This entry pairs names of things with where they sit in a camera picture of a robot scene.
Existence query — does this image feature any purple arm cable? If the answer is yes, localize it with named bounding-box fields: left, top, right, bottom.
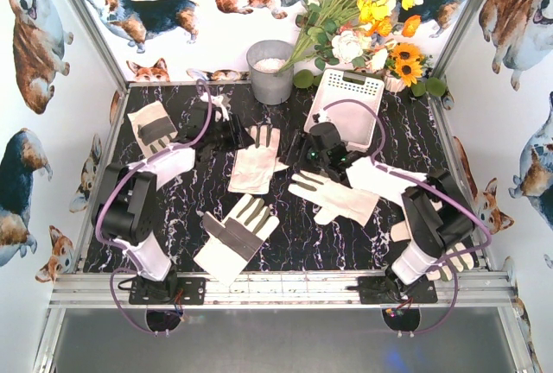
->
left=95, top=78, right=217, bottom=335
left=321, top=98, right=493, bottom=335

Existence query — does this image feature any white grey glove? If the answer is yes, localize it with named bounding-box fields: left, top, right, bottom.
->
left=127, top=101, right=177, bottom=158
left=194, top=194, right=279, bottom=287

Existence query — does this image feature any white perforated storage basket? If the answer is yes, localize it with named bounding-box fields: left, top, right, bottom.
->
left=303, top=68, right=385, bottom=152

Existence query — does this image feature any white glove near right base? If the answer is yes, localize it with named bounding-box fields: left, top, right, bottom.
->
left=391, top=220, right=474, bottom=285

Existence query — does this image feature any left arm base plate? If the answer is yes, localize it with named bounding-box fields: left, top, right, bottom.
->
left=129, top=276, right=207, bottom=306

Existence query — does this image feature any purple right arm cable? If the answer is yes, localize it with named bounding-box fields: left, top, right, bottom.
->
left=321, top=98, right=493, bottom=335

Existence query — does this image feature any white grey glove front centre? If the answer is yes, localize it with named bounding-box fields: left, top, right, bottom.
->
left=194, top=194, right=279, bottom=287

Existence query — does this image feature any grey metal bucket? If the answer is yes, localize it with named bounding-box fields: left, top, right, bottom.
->
left=246, top=40, right=294, bottom=105

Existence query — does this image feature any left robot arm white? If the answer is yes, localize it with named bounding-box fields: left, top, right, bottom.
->
left=91, top=103, right=254, bottom=281

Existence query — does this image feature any green moss ball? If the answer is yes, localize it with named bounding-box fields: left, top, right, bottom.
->
left=293, top=69, right=315, bottom=89
left=410, top=77, right=447, bottom=98

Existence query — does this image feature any sunflower pot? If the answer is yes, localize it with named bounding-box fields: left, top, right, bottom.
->
left=384, top=42, right=433, bottom=93

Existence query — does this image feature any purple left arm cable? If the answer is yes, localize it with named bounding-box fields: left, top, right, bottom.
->
left=95, top=78, right=217, bottom=335

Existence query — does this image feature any green moss ball right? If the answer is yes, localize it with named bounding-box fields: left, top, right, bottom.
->
left=410, top=77, right=447, bottom=98

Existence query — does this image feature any green moss ball left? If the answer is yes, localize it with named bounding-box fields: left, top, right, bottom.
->
left=293, top=69, right=315, bottom=89

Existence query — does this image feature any white grey glove back left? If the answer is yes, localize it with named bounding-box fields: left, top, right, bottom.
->
left=127, top=101, right=177, bottom=158

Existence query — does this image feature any artificial flower bouquet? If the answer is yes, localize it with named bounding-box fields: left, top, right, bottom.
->
left=280, top=0, right=423, bottom=72

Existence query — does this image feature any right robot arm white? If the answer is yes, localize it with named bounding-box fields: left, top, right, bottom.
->
left=281, top=122, right=475, bottom=287

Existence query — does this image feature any aluminium front rail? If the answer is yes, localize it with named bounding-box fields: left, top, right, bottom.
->
left=48, top=270, right=515, bottom=310

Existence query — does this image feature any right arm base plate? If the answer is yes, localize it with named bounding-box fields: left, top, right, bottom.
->
left=346, top=276, right=438, bottom=305

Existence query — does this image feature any white glove with green fingers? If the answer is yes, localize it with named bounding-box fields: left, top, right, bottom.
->
left=228, top=124, right=288, bottom=195

